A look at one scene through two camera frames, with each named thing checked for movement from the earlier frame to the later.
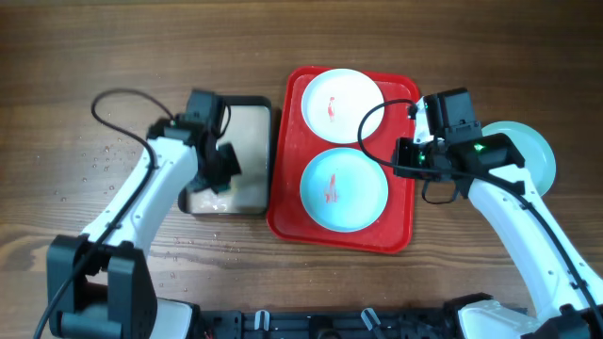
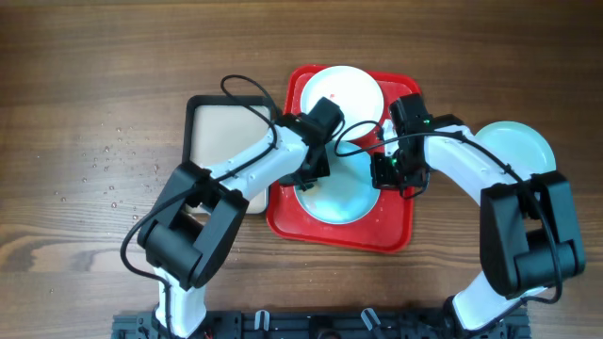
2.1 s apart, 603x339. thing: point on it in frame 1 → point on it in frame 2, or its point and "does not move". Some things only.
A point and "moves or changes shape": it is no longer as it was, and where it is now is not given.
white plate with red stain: x=334 y=102 does not move
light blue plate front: x=344 y=189 moves or changes shape
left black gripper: x=230 y=169 → x=319 y=171
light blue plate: x=536 y=154 does not move
